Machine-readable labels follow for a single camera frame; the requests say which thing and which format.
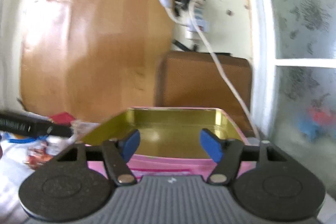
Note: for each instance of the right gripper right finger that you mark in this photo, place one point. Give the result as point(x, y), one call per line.
point(226, 153)

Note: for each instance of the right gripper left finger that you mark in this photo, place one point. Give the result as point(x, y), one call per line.
point(116, 154)

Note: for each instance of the blue polka dot bow headband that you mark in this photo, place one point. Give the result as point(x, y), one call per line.
point(14, 140)

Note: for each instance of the pink macaron biscuit tin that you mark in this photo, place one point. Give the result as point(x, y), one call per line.
point(169, 138)

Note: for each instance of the magenta red gift box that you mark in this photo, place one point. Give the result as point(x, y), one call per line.
point(63, 118)

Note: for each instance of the wood pattern headboard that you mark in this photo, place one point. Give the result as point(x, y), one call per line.
point(92, 58)

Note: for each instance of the frosted glass window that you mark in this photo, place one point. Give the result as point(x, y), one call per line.
point(304, 93)

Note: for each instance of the wall socket with adapters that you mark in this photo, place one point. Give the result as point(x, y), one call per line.
point(195, 17)

